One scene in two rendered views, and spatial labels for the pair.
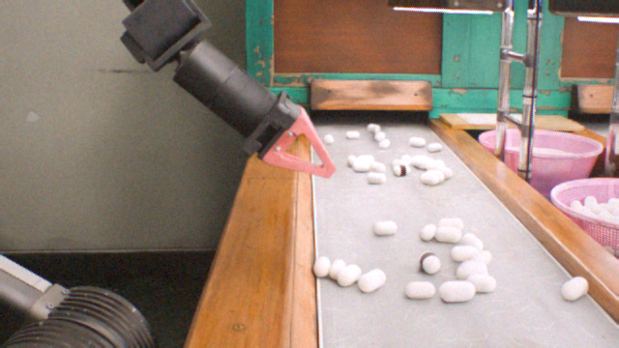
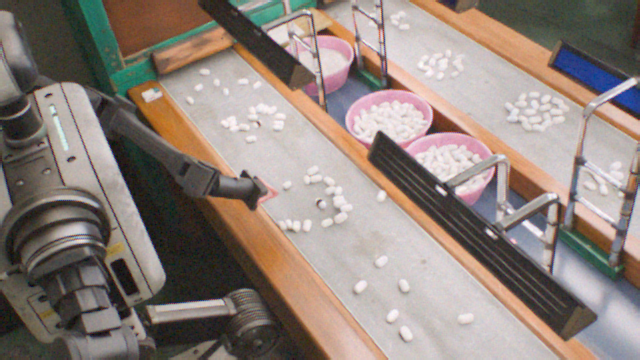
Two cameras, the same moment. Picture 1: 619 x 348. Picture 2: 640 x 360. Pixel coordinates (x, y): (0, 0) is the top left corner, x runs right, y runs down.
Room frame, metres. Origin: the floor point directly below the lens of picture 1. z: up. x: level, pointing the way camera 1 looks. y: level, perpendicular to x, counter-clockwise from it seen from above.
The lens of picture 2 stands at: (-0.59, 0.42, 2.14)
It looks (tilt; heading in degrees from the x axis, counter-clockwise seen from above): 43 degrees down; 336
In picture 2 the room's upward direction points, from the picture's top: 10 degrees counter-clockwise
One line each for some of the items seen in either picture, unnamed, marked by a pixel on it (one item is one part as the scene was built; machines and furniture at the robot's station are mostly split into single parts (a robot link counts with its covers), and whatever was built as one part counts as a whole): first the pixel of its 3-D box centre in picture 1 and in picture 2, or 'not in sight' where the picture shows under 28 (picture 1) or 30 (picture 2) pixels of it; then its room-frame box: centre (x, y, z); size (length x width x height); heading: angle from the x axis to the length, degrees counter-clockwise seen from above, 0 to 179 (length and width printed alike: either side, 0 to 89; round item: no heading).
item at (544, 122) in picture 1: (509, 122); (285, 31); (1.53, -0.50, 0.77); 0.33 x 0.15 x 0.01; 90
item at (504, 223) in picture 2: not in sight; (496, 258); (0.17, -0.30, 0.90); 0.20 x 0.19 x 0.45; 0
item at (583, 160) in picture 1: (538, 161); (317, 67); (1.32, -0.50, 0.72); 0.27 x 0.27 x 0.10
